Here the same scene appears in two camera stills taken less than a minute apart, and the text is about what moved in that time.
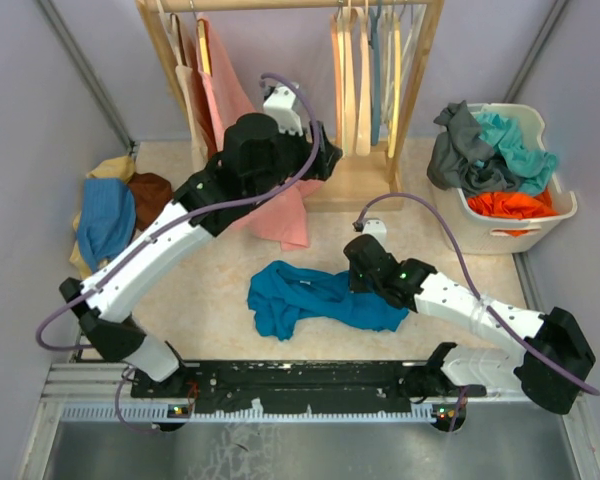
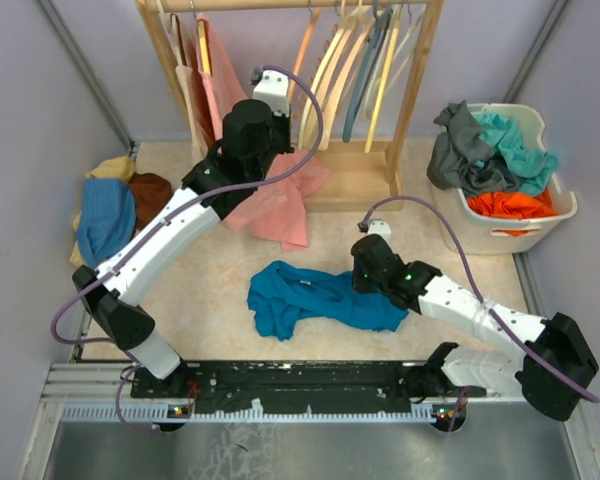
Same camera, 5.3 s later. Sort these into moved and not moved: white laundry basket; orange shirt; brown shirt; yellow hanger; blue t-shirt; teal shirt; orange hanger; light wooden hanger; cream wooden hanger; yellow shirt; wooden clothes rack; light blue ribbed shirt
Moved: light wooden hanger; yellow hanger; orange hanger; cream wooden hanger
Not moved: white laundry basket; orange shirt; teal shirt; yellow shirt; brown shirt; blue t-shirt; light blue ribbed shirt; wooden clothes rack
